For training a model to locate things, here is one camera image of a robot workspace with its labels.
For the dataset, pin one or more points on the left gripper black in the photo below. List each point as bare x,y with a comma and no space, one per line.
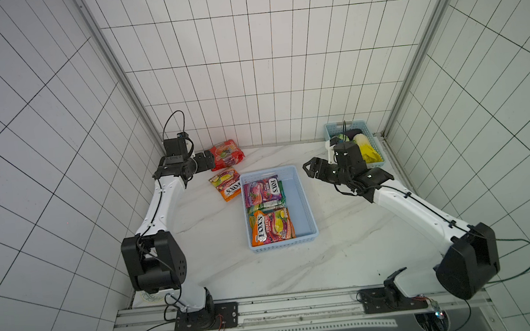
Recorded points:
203,166

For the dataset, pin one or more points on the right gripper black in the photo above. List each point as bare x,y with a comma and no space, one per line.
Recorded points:
328,170

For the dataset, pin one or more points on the red candy bag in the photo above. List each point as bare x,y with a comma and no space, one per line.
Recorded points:
226,154

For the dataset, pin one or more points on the orange Fox's candy bag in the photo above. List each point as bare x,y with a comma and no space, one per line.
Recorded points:
227,183

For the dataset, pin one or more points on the light blue plastic basket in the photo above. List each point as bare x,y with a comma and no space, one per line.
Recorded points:
299,209

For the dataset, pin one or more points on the green snack bag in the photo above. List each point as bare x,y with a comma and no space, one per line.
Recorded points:
266,207

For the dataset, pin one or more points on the purple Fox's candy bag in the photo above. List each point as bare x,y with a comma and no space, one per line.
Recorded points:
262,191

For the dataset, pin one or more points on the pink yellow Fox's bag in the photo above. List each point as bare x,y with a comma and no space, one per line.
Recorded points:
271,227

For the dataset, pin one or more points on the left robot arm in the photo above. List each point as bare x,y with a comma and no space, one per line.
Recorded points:
153,258

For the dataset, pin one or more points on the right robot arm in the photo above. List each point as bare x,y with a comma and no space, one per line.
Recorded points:
467,255

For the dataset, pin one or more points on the small teal vegetable basket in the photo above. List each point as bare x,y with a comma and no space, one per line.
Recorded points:
334,128

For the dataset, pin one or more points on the yellow cabbage toy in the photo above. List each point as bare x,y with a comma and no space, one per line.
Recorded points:
368,153

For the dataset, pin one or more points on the dark eggplant toy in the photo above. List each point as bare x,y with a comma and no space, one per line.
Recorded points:
351,134

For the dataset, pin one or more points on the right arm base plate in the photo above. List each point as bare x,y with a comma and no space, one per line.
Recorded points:
383,300

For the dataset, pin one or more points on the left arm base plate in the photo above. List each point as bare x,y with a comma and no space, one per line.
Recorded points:
217,316

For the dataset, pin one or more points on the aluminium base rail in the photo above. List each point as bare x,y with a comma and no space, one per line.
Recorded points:
333,309

